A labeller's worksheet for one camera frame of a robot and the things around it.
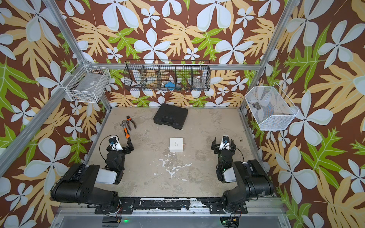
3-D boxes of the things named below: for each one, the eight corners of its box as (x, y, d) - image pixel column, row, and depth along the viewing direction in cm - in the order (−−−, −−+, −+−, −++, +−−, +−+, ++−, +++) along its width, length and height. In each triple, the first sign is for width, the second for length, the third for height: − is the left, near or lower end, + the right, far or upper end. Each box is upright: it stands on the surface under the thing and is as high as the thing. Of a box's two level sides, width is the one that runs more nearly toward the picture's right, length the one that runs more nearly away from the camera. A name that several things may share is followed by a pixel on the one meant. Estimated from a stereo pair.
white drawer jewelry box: (169, 151, 97) (168, 149, 94) (169, 140, 103) (169, 137, 100) (183, 151, 97) (183, 149, 94) (183, 140, 103) (183, 137, 100)
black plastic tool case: (154, 123, 112) (153, 118, 107) (162, 108, 123) (161, 102, 117) (182, 130, 108) (182, 125, 103) (188, 113, 119) (188, 108, 113)
